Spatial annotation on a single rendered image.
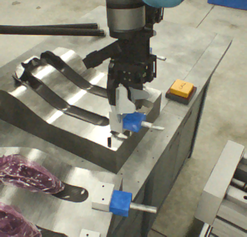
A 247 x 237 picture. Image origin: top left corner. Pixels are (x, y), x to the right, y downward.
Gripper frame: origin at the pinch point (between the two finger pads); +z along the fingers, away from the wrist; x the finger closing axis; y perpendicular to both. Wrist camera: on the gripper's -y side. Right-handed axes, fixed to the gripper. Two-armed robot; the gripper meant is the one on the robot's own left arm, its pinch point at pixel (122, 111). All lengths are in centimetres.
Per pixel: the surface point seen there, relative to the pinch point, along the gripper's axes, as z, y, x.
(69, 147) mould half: 11.7, -13.7, -5.7
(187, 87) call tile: 7.2, 5.0, 32.0
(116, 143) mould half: 6.3, 0.5, -4.5
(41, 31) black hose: -6, -54, 31
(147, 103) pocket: 4.8, -0.2, 13.7
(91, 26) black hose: -2, -48, 55
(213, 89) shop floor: 71, -16, 162
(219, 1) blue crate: 38, -58, 327
